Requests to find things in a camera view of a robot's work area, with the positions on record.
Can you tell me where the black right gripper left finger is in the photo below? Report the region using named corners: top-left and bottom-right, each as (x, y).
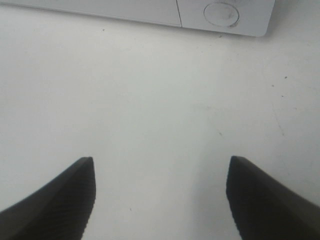
top-left (0, 157), bottom-right (96, 240)

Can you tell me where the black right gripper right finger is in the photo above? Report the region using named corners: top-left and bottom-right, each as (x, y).
top-left (226, 156), bottom-right (320, 240)

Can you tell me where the round door release button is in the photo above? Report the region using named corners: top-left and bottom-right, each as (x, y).
top-left (203, 2), bottom-right (240, 27)

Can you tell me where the white microwave door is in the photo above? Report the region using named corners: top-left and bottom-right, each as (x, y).
top-left (1, 0), bottom-right (181, 27)

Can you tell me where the white microwave oven body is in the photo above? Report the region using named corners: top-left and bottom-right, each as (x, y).
top-left (1, 0), bottom-right (275, 37)

